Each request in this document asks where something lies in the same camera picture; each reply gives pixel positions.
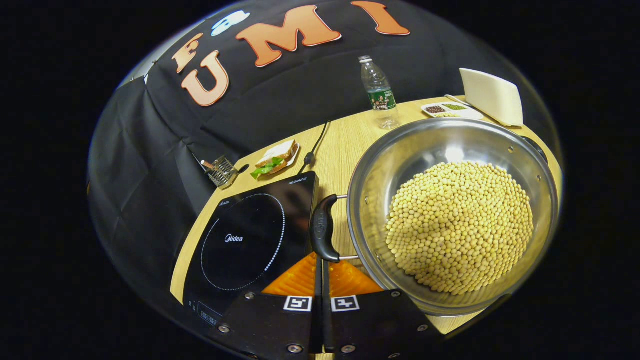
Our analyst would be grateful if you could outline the black induction cooktop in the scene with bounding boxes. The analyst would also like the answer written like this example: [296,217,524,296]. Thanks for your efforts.
[182,171,321,328]

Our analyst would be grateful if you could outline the steel pot with black handles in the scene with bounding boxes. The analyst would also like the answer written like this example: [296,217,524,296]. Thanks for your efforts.
[310,117,560,317]

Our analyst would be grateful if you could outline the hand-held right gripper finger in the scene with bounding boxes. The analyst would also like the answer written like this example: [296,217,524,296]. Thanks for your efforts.
[212,251,324,360]
[323,257,446,360]

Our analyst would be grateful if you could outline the black power cable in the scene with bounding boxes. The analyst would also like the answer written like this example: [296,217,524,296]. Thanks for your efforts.
[298,120,331,175]

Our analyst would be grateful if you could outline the metal wire basket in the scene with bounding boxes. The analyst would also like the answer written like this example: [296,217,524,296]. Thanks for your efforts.
[200,155,241,190]

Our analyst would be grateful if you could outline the sandwich on white plate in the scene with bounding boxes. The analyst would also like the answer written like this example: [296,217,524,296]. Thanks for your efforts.
[250,139,301,181]

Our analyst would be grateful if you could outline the pile of yellow soybeans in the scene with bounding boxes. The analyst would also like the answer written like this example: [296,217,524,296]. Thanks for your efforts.
[385,160,535,296]

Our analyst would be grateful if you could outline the white toaster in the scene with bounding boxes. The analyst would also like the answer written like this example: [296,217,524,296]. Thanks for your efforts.
[459,68,524,127]

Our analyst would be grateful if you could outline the white divided bean tray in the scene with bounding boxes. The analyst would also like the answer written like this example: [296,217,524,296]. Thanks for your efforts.
[421,101,485,121]

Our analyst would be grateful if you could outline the clear plastic water bottle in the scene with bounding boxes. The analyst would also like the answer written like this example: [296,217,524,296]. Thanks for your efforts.
[358,55,401,131]

